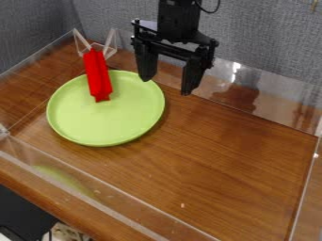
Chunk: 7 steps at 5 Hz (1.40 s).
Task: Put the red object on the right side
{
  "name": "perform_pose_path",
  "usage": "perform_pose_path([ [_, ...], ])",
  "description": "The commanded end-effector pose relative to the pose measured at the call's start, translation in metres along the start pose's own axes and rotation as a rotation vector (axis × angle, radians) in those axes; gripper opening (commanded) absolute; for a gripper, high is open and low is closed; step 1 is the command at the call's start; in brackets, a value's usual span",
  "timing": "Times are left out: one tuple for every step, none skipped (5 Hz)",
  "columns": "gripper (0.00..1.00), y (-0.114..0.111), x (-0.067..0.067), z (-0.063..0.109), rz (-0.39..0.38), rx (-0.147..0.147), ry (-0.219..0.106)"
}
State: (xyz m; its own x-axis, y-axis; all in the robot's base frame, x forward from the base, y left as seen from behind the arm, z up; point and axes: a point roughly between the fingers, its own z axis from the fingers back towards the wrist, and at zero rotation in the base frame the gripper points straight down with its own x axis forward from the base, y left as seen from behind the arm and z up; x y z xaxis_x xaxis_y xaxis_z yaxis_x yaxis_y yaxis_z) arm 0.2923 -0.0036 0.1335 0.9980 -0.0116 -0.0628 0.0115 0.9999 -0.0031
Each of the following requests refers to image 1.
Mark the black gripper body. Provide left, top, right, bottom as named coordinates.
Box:
left=133, top=0, right=220, bottom=68

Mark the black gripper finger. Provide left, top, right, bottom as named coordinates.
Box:
left=182, top=57, right=206, bottom=95
left=135, top=43, right=159, bottom=82

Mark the red long block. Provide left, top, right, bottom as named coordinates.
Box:
left=83, top=49, right=114, bottom=103

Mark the green round plate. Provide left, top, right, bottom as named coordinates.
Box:
left=47, top=71, right=166, bottom=147

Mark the black box under table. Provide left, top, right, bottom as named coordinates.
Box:
left=0, top=185, right=58, bottom=241

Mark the black cable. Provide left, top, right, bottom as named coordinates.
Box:
left=194, top=0, right=224, bottom=14

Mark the clear acrylic corner bracket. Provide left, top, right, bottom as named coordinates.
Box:
left=73, top=28, right=118, bottom=59

